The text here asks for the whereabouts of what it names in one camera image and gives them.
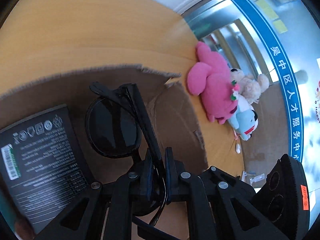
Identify open cardboard box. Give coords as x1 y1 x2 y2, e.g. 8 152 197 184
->
0 63 209 240

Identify black sunglasses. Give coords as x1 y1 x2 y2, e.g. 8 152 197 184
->
85 82 168 229

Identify beige teddy bear plush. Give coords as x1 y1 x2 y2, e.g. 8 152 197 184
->
231 68 270 105

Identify black UGREEN product box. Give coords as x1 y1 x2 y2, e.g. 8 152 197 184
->
1 105 95 233

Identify light blue plush toy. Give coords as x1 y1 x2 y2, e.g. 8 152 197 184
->
228 95 258 141

